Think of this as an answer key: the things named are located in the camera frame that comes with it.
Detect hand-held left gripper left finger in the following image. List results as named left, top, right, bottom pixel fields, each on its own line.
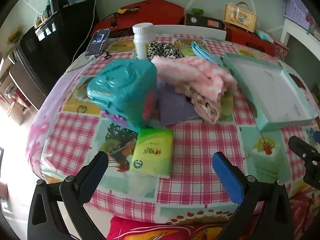
left=27, top=151, right=109, bottom=240

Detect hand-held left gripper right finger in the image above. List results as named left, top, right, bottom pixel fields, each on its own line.
left=212, top=151, right=295, bottom=240

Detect teal shallow box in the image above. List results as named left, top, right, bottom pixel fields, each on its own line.
left=222, top=52, right=319, bottom=132

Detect printed checkered tablecloth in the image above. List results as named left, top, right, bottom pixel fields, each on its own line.
left=25, top=34, right=320, bottom=224

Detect green tissue packet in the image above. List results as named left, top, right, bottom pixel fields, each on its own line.
left=129, top=128, right=175, bottom=179

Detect beige cloth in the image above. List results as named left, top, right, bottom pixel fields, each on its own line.
left=175, top=82, right=223, bottom=124

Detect teal plastic toy case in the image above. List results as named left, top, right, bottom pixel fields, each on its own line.
left=86, top=59, right=158, bottom=133

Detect purple towel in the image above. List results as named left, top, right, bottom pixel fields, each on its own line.
left=156, top=79, right=200, bottom=125

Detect red patterned box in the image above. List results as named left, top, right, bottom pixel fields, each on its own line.
left=274, top=40, right=289, bottom=60

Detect pink fluffy cloth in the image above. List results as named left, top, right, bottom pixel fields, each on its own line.
left=151, top=56, right=238, bottom=100

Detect white side table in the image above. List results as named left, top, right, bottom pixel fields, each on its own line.
left=280, top=19, right=320, bottom=45

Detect light blue tissue packet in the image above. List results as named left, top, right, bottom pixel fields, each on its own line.
left=255, top=29, right=274, bottom=42

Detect red carton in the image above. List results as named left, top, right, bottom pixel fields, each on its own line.
left=225, top=24, right=275, bottom=55

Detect black cabinet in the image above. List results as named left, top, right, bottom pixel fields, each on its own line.
left=15, top=0, right=100, bottom=110

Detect light blue pouch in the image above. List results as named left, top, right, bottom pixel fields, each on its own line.
left=191, top=41, right=223, bottom=65

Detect smartphone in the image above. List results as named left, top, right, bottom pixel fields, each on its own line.
left=84, top=28, right=111, bottom=57

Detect black white patterned cloth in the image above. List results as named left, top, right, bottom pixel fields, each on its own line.
left=146, top=42, right=185, bottom=60

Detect white plastic bottle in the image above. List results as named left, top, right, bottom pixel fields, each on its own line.
left=132, top=22, right=157, bottom=60

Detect white board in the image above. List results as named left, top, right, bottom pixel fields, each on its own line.
left=154, top=25, right=227, bottom=40

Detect black box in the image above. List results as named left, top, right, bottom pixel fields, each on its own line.
left=184, top=13, right=225, bottom=29

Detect yellow artificial flowers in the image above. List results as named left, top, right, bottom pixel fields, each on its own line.
left=7, top=25, right=24, bottom=43

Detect large red gift box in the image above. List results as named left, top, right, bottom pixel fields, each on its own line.
left=99, top=0, right=185, bottom=38

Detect purple wall calendar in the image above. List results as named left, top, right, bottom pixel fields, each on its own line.
left=284, top=0, right=310, bottom=29

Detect yellow box with handle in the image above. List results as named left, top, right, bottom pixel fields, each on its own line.
left=223, top=2, right=257, bottom=32

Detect white cable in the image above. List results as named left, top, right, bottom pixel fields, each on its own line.
left=64, top=0, right=100, bottom=74

